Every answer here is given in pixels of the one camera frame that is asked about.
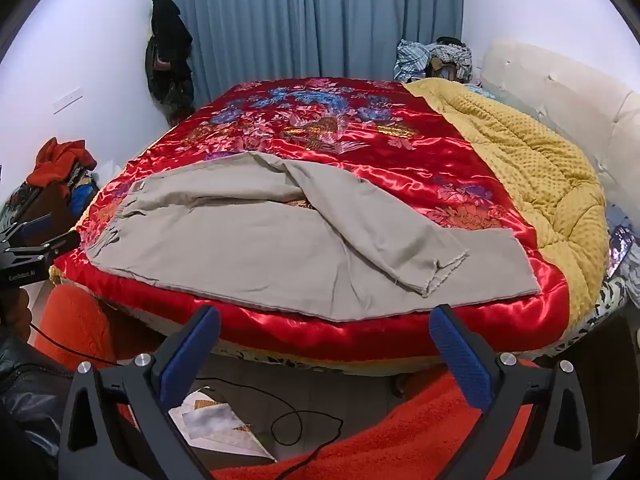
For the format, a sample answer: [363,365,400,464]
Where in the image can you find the yellow dotted quilt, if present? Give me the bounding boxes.
[404,77,608,328]

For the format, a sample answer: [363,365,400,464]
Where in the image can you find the dark patterned clothes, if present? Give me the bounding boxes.
[430,36,473,83]

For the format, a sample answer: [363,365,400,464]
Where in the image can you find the dark patterned pillow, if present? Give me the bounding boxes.
[605,225,640,306]

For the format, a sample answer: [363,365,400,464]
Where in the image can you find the red floral satin blanket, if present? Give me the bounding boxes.
[52,76,571,363]

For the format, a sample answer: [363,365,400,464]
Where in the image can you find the dark wooden furniture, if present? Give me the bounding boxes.
[0,180,98,281]

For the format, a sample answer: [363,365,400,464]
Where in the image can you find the black hanging coat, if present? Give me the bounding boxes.
[145,0,196,128]

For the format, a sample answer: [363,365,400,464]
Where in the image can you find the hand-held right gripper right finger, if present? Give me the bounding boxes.
[429,304,593,480]

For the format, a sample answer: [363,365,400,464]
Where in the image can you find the person's left forearm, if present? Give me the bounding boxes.
[0,330,78,480]

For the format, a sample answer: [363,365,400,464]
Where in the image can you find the papers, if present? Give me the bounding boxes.
[167,387,278,463]

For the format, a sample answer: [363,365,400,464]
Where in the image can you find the red clothes pile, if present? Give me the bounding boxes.
[26,137,98,201]

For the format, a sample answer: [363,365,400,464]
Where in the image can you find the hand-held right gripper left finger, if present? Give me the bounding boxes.
[59,304,222,480]

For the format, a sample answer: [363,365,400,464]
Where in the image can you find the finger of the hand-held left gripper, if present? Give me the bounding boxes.
[2,230,82,268]
[0,212,55,246]

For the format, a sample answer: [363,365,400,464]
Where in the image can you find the cream padded headboard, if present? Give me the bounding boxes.
[480,37,640,221]

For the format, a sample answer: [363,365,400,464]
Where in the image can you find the person's left hand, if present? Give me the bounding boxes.
[0,285,33,346]

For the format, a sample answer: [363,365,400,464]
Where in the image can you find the beige pants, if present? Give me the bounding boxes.
[82,152,541,323]

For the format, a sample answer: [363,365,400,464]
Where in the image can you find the blue curtain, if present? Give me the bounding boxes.
[161,0,466,126]

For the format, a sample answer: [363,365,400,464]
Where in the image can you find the person's orange fleece trousers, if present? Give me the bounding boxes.
[32,284,640,480]

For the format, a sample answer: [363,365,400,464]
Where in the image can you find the orange fleece garment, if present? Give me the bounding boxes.
[27,322,346,480]

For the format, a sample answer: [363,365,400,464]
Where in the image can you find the blue striped cloth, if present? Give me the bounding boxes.
[394,39,441,83]

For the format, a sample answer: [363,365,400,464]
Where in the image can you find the white wall plate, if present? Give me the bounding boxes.
[52,87,83,113]

